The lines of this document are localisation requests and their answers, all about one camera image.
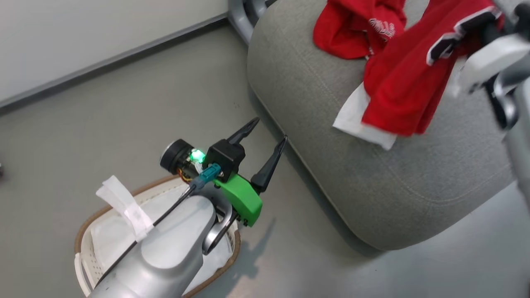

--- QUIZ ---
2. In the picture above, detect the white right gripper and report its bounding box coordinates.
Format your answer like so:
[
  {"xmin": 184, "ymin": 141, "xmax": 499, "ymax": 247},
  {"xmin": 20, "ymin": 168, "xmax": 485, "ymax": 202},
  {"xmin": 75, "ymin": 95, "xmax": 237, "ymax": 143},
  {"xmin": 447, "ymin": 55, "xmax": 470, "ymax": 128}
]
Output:
[{"xmin": 453, "ymin": 20, "xmax": 530, "ymax": 96}]

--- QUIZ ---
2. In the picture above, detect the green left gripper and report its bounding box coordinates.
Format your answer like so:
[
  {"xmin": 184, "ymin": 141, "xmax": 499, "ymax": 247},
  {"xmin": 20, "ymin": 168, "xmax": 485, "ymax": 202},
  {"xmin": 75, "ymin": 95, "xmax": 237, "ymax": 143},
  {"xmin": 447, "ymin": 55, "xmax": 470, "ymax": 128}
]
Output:
[{"xmin": 160, "ymin": 117, "xmax": 288, "ymax": 228}]

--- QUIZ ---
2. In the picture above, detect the red sports jersey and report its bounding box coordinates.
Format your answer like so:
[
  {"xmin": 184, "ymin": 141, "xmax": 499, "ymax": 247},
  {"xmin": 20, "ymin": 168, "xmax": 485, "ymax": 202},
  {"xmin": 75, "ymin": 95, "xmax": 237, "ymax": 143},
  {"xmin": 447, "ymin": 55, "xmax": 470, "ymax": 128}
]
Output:
[{"xmin": 313, "ymin": 0, "xmax": 504, "ymax": 151}]

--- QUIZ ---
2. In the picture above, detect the grey upholstered ottoman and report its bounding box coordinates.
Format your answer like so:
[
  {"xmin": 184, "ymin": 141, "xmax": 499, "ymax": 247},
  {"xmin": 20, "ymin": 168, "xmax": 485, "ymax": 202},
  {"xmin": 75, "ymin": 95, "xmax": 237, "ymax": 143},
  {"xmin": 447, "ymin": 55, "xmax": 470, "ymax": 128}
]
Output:
[{"xmin": 247, "ymin": 0, "xmax": 530, "ymax": 251}]

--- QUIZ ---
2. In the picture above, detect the white tape tag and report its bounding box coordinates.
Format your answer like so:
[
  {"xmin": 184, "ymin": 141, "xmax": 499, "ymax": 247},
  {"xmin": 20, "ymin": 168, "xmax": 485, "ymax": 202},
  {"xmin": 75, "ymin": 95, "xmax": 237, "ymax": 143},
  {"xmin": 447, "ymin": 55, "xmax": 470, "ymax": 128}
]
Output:
[{"xmin": 96, "ymin": 175, "xmax": 155, "ymax": 243}]

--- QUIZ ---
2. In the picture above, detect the white brown-rimmed laundry basket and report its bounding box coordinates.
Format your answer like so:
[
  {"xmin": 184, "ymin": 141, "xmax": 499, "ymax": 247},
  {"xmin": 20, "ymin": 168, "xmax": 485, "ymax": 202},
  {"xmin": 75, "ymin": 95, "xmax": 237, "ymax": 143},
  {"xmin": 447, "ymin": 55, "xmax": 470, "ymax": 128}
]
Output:
[{"xmin": 74, "ymin": 175, "xmax": 242, "ymax": 298}]

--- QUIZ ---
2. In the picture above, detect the grey partition bottom rail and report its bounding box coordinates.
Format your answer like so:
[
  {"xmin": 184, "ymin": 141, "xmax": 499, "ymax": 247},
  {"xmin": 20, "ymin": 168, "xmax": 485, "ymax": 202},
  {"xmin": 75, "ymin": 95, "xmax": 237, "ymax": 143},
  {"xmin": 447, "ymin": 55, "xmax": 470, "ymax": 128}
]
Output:
[{"xmin": 0, "ymin": 14, "xmax": 229, "ymax": 113}]

